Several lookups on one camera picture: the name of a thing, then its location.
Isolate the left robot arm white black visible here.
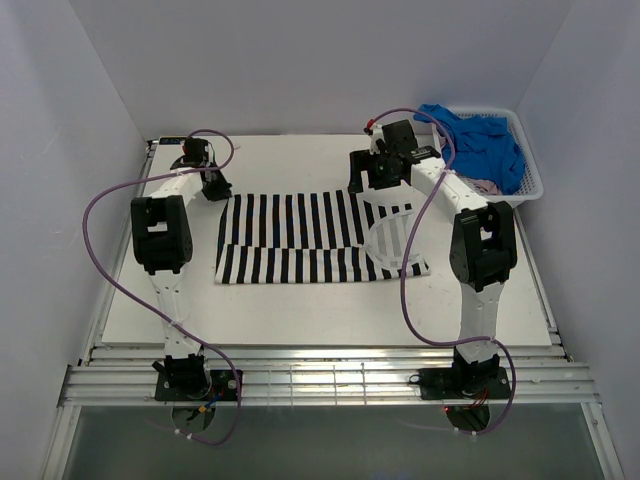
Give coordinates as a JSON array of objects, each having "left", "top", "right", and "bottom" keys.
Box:
[{"left": 131, "top": 137, "right": 231, "bottom": 400}]

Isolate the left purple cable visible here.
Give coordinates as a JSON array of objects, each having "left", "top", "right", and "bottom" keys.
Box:
[{"left": 82, "top": 128, "right": 245, "bottom": 446}]

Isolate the white plastic basket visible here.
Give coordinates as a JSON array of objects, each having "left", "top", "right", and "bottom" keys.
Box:
[{"left": 450, "top": 106, "right": 544, "bottom": 207}]

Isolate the blue label sticker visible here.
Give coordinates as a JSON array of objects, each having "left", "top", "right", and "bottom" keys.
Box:
[{"left": 158, "top": 136, "right": 186, "bottom": 145}]

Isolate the black white striped tank top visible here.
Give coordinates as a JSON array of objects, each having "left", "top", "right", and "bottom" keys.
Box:
[{"left": 214, "top": 190, "right": 430, "bottom": 285}]

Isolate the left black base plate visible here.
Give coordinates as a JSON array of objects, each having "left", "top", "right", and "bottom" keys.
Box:
[{"left": 153, "top": 369, "right": 243, "bottom": 403}]

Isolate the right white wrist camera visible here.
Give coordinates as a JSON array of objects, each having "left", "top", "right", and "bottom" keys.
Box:
[{"left": 364, "top": 119, "right": 386, "bottom": 155}]

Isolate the aluminium rail frame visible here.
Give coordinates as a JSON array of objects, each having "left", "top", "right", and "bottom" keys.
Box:
[{"left": 62, "top": 134, "right": 599, "bottom": 406}]

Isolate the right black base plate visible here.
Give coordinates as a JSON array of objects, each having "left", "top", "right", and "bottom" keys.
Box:
[{"left": 408, "top": 367, "right": 511, "bottom": 400}]

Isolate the blue tank top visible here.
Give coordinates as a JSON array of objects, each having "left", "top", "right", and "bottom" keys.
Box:
[{"left": 419, "top": 104, "right": 525, "bottom": 195}]

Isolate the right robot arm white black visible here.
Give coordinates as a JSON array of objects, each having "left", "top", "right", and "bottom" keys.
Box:
[{"left": 348, "top": 120, "right": 517, "bottom": 401}]

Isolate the pink garment in basket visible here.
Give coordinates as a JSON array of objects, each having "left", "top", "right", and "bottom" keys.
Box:
[{"left": 466, "top": 178, "right": 502, "bottom": 196}]

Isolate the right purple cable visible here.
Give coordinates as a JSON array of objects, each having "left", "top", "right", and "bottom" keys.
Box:
[{"left": 369, "top": 108, "right": 517, "bottom": 437}]

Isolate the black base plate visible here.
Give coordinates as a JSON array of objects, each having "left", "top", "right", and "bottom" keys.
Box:
[
  {"left": 408, "top": 367, "right": 511, "bottom": 400},
  {"left": 153, "top": 369, "right": 243, "bottom": 403}
]

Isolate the purple cable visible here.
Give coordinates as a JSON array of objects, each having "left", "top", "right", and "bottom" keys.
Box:
[
  {"left": 82, "top": 128, "right": 245, "bottom": 446},
  {"left": 369, "top": 108, "right": 517, "bottom": 437}
]

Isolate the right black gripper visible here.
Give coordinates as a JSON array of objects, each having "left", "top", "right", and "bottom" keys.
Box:
[{"left": 348, "top": 148, "right": 402, "bottom": 194}]

